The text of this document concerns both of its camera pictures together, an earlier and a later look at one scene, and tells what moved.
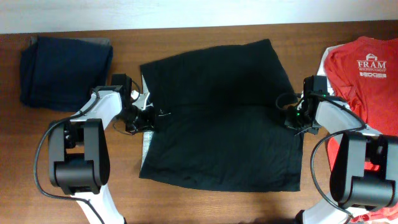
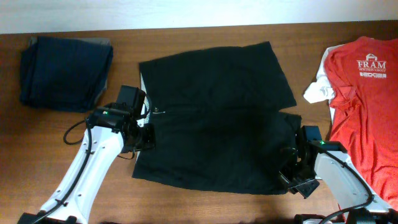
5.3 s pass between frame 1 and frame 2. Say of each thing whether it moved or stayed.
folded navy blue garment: stayed
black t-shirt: stayed
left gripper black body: moved
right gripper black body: moved
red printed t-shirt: stayed
